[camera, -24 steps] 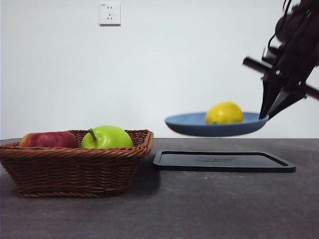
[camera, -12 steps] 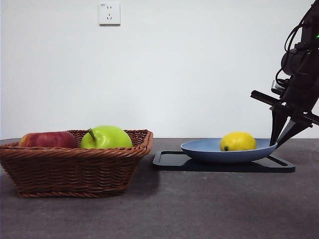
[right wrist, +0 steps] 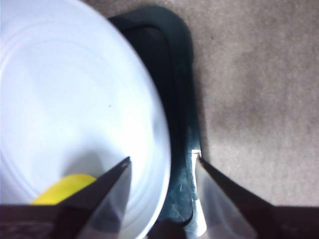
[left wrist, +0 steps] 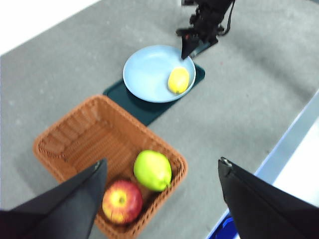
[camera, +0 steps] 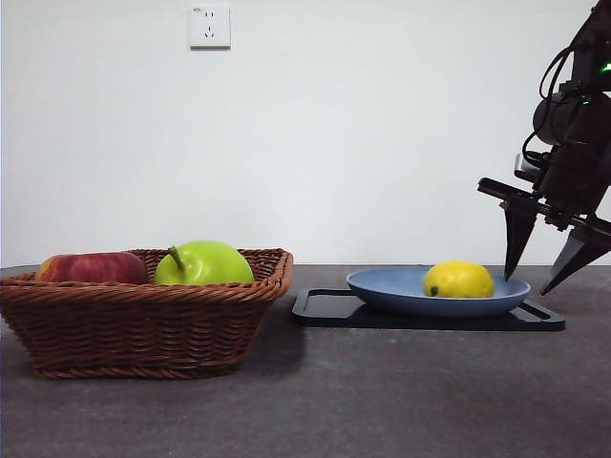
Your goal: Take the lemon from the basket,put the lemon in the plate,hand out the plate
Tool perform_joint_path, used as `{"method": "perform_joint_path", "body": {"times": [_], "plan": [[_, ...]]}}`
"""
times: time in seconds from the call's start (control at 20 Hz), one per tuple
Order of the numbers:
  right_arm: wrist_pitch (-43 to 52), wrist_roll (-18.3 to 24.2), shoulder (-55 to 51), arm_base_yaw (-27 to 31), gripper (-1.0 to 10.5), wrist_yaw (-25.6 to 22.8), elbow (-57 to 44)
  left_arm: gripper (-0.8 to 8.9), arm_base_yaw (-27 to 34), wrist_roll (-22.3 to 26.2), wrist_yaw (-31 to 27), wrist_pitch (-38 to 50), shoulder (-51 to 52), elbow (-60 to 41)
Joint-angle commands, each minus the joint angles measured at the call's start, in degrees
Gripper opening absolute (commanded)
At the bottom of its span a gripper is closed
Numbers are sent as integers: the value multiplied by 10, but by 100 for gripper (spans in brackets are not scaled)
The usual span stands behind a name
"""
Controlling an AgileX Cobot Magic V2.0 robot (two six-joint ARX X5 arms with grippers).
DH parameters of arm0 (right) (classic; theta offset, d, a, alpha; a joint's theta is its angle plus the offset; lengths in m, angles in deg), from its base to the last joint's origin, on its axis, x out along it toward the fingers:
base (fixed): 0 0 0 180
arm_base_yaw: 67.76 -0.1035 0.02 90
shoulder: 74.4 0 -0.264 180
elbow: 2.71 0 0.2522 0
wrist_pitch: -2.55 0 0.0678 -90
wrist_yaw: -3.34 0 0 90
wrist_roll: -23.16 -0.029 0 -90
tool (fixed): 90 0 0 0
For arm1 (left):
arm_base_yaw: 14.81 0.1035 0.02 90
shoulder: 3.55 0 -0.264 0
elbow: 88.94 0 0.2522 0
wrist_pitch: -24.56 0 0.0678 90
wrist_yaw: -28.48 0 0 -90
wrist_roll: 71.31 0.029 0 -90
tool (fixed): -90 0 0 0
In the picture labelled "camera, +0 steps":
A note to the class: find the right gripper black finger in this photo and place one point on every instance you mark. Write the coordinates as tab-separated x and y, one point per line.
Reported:
518	229
577	253

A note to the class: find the yellow lemon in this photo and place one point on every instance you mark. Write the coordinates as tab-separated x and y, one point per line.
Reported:
460	279

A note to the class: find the blue round plate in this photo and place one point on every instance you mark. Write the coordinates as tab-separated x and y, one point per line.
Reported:
391	296

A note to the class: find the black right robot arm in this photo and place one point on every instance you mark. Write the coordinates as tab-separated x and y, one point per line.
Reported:
592	47

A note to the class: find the brown wicker basket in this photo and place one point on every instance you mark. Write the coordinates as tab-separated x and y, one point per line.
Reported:
143	329

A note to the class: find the black rectangular tray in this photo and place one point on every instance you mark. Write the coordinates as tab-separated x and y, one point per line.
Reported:
329	317

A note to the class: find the green apple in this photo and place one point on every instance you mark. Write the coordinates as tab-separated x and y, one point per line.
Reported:
210	264

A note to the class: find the red apple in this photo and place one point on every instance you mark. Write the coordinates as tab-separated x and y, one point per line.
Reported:
90	269

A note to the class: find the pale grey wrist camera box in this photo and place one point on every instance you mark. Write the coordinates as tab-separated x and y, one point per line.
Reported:
525	167

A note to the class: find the white wall socket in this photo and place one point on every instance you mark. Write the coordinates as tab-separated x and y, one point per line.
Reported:
210	27

